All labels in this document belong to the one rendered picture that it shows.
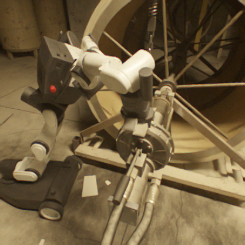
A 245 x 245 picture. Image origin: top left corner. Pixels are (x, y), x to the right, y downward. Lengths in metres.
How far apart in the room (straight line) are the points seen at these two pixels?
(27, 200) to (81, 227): 0.50
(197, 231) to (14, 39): 6.28
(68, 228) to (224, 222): 1.27
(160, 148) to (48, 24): 6.98
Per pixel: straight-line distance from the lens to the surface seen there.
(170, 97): 1.45
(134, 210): 0.77
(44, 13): 7.54
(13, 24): 6.58
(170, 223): 1.78
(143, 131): 0.78
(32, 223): 1.90
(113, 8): 1.62
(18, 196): 1.88
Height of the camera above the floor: 1.53
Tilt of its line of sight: 33 degrees down
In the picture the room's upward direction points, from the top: straight up
